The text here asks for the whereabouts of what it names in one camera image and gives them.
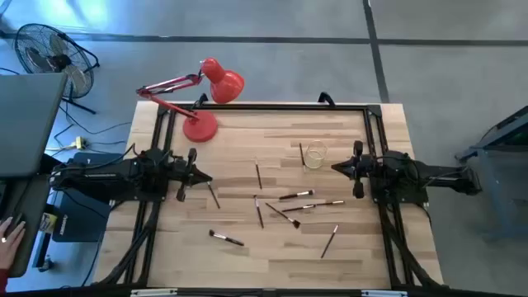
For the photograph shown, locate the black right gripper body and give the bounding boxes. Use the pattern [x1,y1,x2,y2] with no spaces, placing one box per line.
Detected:
[352,140,375,200]

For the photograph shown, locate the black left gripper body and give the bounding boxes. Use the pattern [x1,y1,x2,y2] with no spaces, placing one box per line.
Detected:
[169,147,198,204]

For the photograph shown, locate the white-tipped black makeup brush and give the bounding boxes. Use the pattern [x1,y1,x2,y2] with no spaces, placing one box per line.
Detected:
[278,189,316,201]

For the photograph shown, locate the fluffy dark-bristle makeup brush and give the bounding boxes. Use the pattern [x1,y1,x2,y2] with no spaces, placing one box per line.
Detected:
[208,229,245,248]

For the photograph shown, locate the black fan makeup brush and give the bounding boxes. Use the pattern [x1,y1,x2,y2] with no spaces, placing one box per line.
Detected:
[264,201,302,230]

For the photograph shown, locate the red desk lamp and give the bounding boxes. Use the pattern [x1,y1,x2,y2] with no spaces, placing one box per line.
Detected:
[136,57,246,144]

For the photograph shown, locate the yellow power plug adapter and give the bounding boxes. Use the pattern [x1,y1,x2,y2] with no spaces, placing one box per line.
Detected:
[45,135,87,152]

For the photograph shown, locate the black computer tower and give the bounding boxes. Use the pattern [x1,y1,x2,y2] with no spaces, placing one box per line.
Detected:
[51,151,125,243]

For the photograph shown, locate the blue metal cart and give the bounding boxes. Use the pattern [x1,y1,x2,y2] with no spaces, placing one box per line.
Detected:
[455,105,528,243]

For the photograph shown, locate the light grey desk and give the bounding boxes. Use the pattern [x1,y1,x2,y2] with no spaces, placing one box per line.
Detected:
[0,73,69,178]

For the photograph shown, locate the black floor fan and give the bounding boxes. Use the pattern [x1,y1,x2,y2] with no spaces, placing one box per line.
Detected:
[14,23,101,116]

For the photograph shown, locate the dark grey desk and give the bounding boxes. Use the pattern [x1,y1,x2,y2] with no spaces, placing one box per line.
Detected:
[0,172,54,278]

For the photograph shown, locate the person's hand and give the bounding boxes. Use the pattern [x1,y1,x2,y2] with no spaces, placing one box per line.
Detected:
[0,217,26,271]

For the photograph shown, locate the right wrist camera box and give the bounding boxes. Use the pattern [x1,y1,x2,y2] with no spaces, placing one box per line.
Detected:
[362,158,377,179]

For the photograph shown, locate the black aluminium table frame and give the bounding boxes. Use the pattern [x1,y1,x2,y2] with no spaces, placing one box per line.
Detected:
[92,102,445,297]

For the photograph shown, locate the black floor cable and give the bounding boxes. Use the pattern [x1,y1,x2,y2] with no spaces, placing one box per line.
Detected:
[57,101,133,137]

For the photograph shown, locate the white frame bracket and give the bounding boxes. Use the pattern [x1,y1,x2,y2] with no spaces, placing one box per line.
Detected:
[361,290,408,297]
[130,289,178,297]

